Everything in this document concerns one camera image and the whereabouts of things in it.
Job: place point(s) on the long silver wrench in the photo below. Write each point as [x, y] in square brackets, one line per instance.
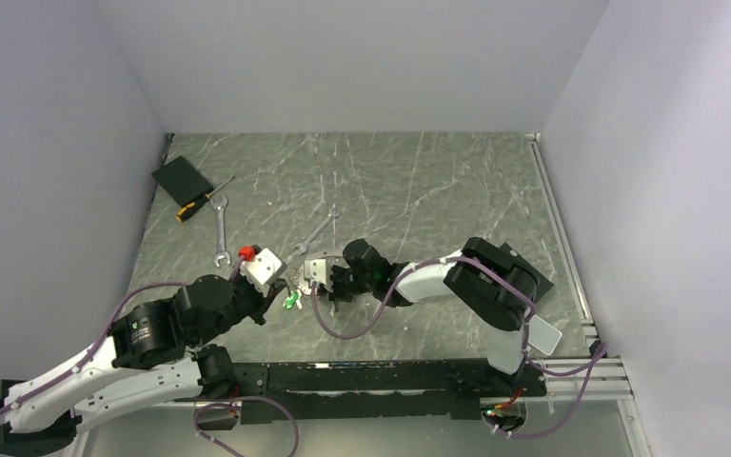
[218, 203]

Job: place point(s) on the yellow black screwdriver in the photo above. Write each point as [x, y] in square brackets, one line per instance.
[190, 209]

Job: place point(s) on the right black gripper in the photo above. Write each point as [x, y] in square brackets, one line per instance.
[334, 294]

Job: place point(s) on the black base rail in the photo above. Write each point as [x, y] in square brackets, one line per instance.
[454, 388]

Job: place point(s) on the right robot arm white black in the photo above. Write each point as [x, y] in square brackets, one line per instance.
[494, 282]

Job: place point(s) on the green key tag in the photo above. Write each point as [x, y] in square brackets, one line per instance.
[291, 300]

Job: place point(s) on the short silver wrench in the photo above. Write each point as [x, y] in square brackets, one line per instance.
[302, 247]

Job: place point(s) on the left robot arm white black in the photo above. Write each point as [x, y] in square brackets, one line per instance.
[157, 352]

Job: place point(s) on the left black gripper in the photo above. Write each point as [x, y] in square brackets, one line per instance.
[263, 301]

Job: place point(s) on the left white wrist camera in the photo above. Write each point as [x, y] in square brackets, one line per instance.
[261, 267]

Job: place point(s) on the black box left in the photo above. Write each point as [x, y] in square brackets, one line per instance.
[183, 182]

